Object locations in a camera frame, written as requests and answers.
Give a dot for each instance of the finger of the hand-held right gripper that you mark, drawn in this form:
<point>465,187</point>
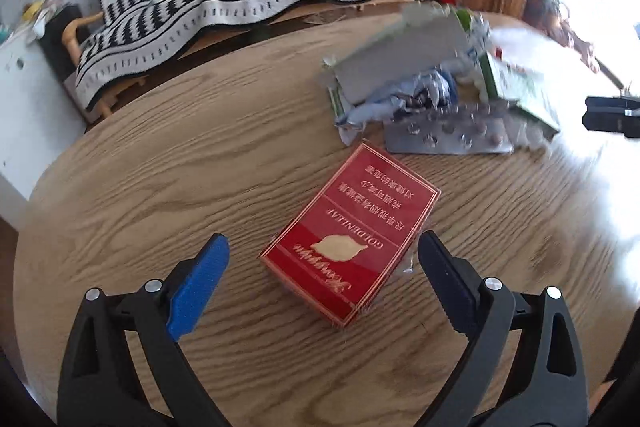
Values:
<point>605,123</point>
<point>610,103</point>

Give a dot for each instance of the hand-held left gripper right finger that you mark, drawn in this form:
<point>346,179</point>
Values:
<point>445,279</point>

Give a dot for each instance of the silver pill blister pack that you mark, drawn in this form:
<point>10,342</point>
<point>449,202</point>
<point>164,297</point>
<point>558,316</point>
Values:
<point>450,137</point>

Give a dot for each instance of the blue and white wrapper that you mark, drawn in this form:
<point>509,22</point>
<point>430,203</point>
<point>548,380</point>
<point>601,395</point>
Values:
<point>395,102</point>

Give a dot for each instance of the black cabinet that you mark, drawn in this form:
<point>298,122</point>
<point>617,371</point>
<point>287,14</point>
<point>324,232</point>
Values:
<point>60,42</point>

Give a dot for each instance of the white cabinet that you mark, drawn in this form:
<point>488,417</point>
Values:
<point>30,107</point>

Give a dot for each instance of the grey flattened cardboard box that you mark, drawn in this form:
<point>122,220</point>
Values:
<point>400,52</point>

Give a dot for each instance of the green and white medicine box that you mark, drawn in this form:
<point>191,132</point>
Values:
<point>520,92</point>

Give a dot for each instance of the red cigarette box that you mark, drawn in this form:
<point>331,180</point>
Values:
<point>350,232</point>

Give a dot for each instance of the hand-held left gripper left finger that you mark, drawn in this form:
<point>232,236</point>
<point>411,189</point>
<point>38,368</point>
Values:
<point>197,287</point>

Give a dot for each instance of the pile of toys and papers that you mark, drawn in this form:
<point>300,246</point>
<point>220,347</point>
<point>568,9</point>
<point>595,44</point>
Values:
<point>35,12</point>

